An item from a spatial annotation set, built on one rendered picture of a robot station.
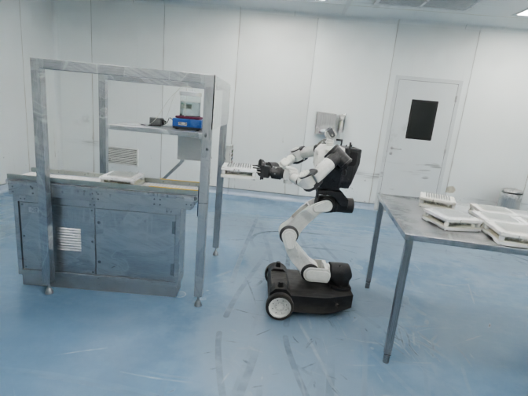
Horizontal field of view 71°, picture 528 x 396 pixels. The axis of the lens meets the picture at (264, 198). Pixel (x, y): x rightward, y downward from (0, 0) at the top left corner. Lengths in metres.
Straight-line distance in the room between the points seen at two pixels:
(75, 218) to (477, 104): 5.70
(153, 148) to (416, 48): 4.42
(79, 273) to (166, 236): 0.74
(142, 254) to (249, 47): 4.10
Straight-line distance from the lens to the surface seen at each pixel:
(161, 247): 2.86
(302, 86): 6.07
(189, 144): 2.79
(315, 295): 2.84
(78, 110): 7.06
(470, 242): 2.34
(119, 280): 3.06
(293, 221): 2.74
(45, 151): 2.89
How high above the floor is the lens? 1.47
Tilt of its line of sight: 14 degrees down
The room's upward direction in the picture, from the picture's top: 5 degrees clockwise
